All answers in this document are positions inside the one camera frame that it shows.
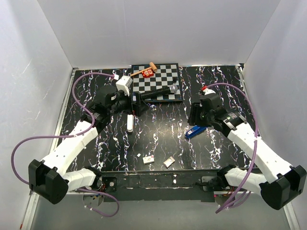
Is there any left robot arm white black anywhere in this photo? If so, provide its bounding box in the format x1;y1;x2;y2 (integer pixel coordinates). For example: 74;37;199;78
28;86;149;204

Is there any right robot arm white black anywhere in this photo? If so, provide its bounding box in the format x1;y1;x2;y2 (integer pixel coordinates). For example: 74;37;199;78
188;90;307;210

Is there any red dice block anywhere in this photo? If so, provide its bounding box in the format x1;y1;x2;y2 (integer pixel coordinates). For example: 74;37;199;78
142;69;154;78

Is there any black microphone silver grille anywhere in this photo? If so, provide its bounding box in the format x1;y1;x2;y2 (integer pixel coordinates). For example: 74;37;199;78
141;85;178;100

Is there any black white chessboard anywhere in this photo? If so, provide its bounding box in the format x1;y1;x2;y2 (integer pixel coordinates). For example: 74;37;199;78
130;63;183;104

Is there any wooden mallet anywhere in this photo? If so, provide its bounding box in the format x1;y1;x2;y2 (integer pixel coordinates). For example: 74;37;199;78
130;62;158;77

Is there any white staple box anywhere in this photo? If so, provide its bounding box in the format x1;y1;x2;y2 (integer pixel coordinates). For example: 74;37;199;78
142;155;154;165

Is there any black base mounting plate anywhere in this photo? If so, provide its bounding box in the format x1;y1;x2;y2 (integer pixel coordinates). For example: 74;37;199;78
98;170;229;202

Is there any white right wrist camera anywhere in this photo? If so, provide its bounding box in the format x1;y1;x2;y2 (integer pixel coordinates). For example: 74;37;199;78
201;86;215;95

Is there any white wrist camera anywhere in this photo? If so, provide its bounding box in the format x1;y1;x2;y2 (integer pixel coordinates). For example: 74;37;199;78
201;86;215;95
116;76;133;96

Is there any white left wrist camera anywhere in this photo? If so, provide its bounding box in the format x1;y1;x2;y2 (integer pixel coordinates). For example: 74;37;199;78
116;76;133;96

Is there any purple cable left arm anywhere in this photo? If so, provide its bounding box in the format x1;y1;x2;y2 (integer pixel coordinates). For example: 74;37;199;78
11;73;120;219

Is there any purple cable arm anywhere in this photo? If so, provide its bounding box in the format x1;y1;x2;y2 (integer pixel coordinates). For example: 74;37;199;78
11;73;120;219
206;82;260;214

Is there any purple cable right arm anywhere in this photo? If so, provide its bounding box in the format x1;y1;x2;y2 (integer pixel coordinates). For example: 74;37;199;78
206;82;260;214

